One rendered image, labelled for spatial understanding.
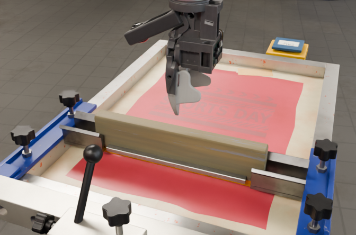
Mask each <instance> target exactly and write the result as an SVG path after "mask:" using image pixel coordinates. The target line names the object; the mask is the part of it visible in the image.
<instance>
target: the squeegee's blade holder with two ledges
mask: <svg viewBox="0 0 356 235"><path fill-rule="evenodd" d="M106 150H107V151H109V152H113V153H117V154H120V155H125V156H129V157H133V158H138V159H142V160H146V161H151V162H155V163H158V164H162V165H167V166H171V167H175V168H179V169H184V170H188V171H192V172H195V173H199V174H204V175H208V176H212V177H217V178H221V179H225V180H230V181H233V182H237V183H242V184H245V183H246V178H247V176H244V175H240V174H235V173H231V172H227V171H223V170H219V169H214V168H210V167H206V166H201V165H196V164H192V163H189V162H185V161H180V160H176V159H171V158H167V157H162V156H158V155H154V154H150V153H146V152H142V151H137V150H133V149H128V148H124V147H119V146H115V145H112V144H108V146H107V147H106Z"/></svg>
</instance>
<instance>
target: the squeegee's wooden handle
mask: <svg viewBox="0 0 356 235"><path fill-rule="evenodd" d="M94 121H95V130H96V133H100V134H102V135H103V143H104V146H105V147H107V146H108V144H112V145H115V146H119V147H124V148H128V149H133V150H137V151H142V152H146V153H150V154H154V155H158V156H162V157H167V158H171V159H176V160H180V161H185V162H189V163H192V164H196V165H201V166H206V167H210V168H214V169H219V170H223V171H227V172H231V173H235V174H240V175H244V176H247V178H246V180H249V181H251V175H252V173H251V170H252V168H255V169H260V170H265V169H266V161H267V156H268V148H269V146H268V144H266V143H261V142H256V141H251V140H246V139H241V138H236V137H231V136H227V135H222V134H217V133H212V132H207V131H202V130H197V129H192V128H187V127H184V126H179V125H173V124H169V123H164V122H158V121H154V120H149V119H143V118H140V117H135V116H130V115H125V114H120V113H115V112H110V111H105V110H99V111H98V112H97V113H96V115H95V117H94Z"/></svg>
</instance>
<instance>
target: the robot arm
mask: <svg viewBox="0 0 356 235"><path fill-rule="evenodd" d="M169 8H171V10H169V11H167V12H165V13H163V14H160V15H158V16H156V17H154V18H152V19H150V20H147V21H145V22H137V23H135V24H134V25H132V27H131V28H130V30H129V31H128V32H126V33H125V34H124V37H125V39H126V41H127V42H128V44H129V45H130V46H132V45H134V44H136V43H144V42H146V41H147V40H148V39H149V38H151V37H153V36H155V35H157V34H160V33H162V32H164V31H167V30H169V29H171V28H174V29H173V30H172V31H171V32H169V34H168V36H169V40H168V42H167V47H166V69H165V81H166V91H167V94H168V99H169V102H170V105H171V107H172V110H173V112H174V114H175V115H179V109H180V104H183V103H196V102H199V101H200V100H201V93H200V92H199V91H198V90H197V89H196V88H195V87H201V86H209V85H210V84H211V78H210V77H209V76H208V75H206V74H212V71H213V69H214V68H215V66H216V64H218V62H219V61H220V59H222V55H223V37H224V31H222V30H221V29H219V22H220V11H221V10H222V8H223V0H169ZM204 73H205V74H204Z"/></svg>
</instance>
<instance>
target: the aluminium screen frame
mask: <svg viewBox="0 0 356 235"><path fill-rule="evenodd" d="M167 42H168V41H166V40H159V41H157V42H156V43H155V44H154V45H153V46H152V47H151V48H149V49H148V50H147V51H146V52H145V53H144V54H143V55H141V56H140V57H139V58H138V59H137V60H136V61H135V62H133V63H132V64H131V65H130V66H129V67H128V68H127V69H125V70H124V71H123V72H122V73H121V74H120V75H119V76H117V77H116V78H115V79H114V80H113V81H112V82H111V83H109V84H108V85H107V86H105V87H104V88H103V89H102V90H101V91H100V92H99V93H97V94H96V95H95V96H94V97H93V98H92V99H91V100H89V101H88V103H92V104H96V105H97V108H96V109H95V110H94V111H93V112H92V113H91V114H96V113H97V112H98V111H99V110H105V111H108V110H109V109H110V108H111V107H112V106H113V105H114V104H115V103H116V102H117V101H118V100H119V99H120V98H121V97H122V96H123V95H124V94H125V93H127V92H128V91H129V90H130V89H131V88H132V87H133V86H134V85H135V84H136V83H137V82H138V81H139V80H140V79H141V78H142V77H143V76H144V75H146V74H147V73H148V72H149V71H150V70H151V69H152V68H153V67H154V66H155V65H156V64H157V63H158V62H159V61H160V60H161V59H162V58H163V57H164V56H165V55H166V47H167ZM219 62H220V63H225V64H232V65H239V66H246V67H253V68H260V69H267V70H273V71H280V72H284V73H291V74H299V75H305V76H312V77H319V78H323V85H322V91H321V96H320V100H319V106H318V112H317V118H316V124H315V130H314V136H313V141H312V146H311V148H314V146H315V141H316V140H324V139H329V140H330V141H332V132H333V122H334V112H335V102H336V93H337V83H338V77H339V68H340V65H337V64H329V63H325V62H318V61H310V60H302V59H295V58H288V57H280V56H273V55H265V54H261V53H253V52H246V51H238V50H231V49H222V59H220V61H219ZM71 146H72V145H69V144H65V143H64V139H62V140H61V141H60V142H59V143H58V144H57V145H55V146H54V147H53V148H52V149H51V150H50V151H49V152H48V153H47V154H46V155H45V156H44V157H42V158H41V159H40V160H39V161H38V162H37V163H36V164H35V165H34V166H33V167H32V168H31V169H29V170H28V171H27V172H26V173H25V174H24V175H23V176H22V177H21V178H20V179H19V180H20V181H23V182H26V183H30V184H33V185H37V186H41V187H44V188H48V189H51V190H54V191H58V192H61V193H65V194H68V195H72V196H76V197H79V194H80V191H81V188H79V187H76V186H71V185H68V184H64V183H61V182H57V181H54V180H50V179H47V178H43V177H41V175H42V174H43V173H44V172H45V171H46V170H47V169H48V168H49V167H50V166H51V165H52V164H53V163H55V162H56V161H57V160H58V159H59V158H60V157H61V156H62V155H63V154H64V153H65V152H66V151H67V150H68V149H69V148H70V147H71ZM112 198H114V197H112V196H108V195H104V194H101V193H97V192H93V191H89V194H88V198H87V200H89V201H93V202H97V203H100V204H106V203H109V202H110V201H111V199H112ZM131 209H132V213H135V214H139V215H142V216H146V217H149V218H152V219H156V220H160V221H163V222H167V223H170V224H174V225H178V226H180V227H184V228H187V229H191V230H194V231H198V232H202V233H205V234H209V235H249V234H245V233H242V232H238V231H234V230H231V229H227V228H223V227H219V226H217V225H213V224H209V223H205V222H202V221H198V220H194V219H191V218H187V217H184V216H180V215H177V214H173V213H170V212H165V211H162V210H158V209H155V208H152V207H148V206H144V205H140V204H137V203H133V202H131Z"/></svg>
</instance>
